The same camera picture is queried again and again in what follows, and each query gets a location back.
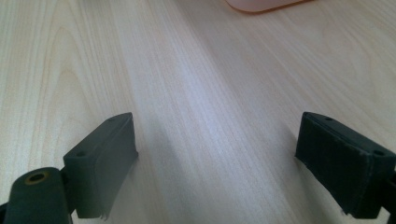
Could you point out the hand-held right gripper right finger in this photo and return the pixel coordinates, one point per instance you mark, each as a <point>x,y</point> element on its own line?
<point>342,168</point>

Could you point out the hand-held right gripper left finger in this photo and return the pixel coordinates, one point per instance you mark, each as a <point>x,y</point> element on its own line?
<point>99,168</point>

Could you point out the pink plastic tray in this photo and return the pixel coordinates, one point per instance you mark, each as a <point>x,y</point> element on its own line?
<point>262,5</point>

